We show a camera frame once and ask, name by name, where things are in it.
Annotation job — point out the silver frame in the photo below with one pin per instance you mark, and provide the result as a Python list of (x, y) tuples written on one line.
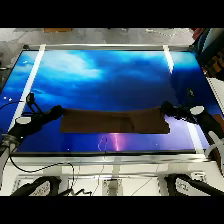
[(113, 166)]

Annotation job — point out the brown garment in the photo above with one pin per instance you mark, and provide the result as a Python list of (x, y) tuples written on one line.
[(116, 121)]

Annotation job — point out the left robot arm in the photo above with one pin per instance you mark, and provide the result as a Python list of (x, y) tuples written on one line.
[(25, 125)]

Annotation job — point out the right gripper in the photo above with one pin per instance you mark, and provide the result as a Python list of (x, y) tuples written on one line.
[(167, 108)]

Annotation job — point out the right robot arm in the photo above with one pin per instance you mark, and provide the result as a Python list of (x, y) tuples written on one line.
[(203, 121)]

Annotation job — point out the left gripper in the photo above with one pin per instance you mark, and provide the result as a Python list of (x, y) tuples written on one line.
[(56, 112)]

